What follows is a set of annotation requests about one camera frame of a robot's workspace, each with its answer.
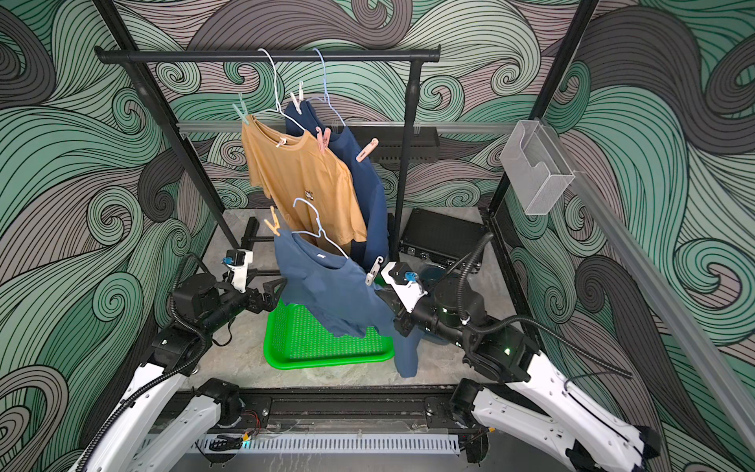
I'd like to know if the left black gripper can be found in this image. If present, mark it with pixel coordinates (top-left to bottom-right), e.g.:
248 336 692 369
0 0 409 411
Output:
201 276 284 337

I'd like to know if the orange wooden clothespin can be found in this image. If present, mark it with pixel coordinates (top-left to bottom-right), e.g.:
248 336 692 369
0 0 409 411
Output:
263 206 281 237

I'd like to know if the light blue t-shirt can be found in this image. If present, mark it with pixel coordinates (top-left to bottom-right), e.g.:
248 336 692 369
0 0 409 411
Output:
274 230 423 378

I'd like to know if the light blue wire hanger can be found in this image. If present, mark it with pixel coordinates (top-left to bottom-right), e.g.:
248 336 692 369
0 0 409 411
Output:
291 197 350 260

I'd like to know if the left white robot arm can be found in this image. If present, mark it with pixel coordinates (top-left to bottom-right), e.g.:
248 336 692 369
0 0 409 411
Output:
72 273 287 471

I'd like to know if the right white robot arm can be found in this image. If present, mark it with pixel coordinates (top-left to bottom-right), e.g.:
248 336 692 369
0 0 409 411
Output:
373 233 661 471

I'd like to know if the dark teal plastic bin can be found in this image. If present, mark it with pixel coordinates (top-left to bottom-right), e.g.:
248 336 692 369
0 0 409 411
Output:
417 265 459 292

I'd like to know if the green plastic basket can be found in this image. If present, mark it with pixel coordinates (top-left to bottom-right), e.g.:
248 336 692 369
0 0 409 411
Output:
263 303 394 370

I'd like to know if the dark navy t-shirt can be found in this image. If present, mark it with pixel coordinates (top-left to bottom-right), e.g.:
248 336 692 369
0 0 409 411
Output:
285 101 389 273

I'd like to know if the black case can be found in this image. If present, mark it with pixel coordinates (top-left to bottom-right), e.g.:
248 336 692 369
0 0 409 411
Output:
399 208 488 269

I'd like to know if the tan yellow t-shirt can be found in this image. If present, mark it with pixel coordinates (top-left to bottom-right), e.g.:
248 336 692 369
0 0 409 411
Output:
241 115 368 252

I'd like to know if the green clothespin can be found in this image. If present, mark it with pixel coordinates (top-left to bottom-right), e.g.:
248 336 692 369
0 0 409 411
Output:
232 92 250 125

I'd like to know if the pink white clothespin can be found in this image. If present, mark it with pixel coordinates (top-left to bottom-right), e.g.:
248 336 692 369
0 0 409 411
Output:
356 138 379 162

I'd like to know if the black clothes rack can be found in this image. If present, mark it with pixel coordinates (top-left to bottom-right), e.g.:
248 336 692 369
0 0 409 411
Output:
94 46 440 261

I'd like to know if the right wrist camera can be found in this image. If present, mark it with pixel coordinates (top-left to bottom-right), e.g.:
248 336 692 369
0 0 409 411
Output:
381 262 428 313

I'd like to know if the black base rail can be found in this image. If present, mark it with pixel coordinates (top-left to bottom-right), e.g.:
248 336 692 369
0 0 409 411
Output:
208 385 485 435

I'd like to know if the white slotted cable duct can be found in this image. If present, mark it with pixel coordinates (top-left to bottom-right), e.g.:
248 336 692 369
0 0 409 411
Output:
190 433 461 455

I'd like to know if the white wire hanger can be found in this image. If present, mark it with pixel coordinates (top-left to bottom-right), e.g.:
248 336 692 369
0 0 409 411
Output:
258 47 307 132

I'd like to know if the clear mesh wall holder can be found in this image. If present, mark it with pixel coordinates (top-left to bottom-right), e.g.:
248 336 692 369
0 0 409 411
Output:
501 120 574 216

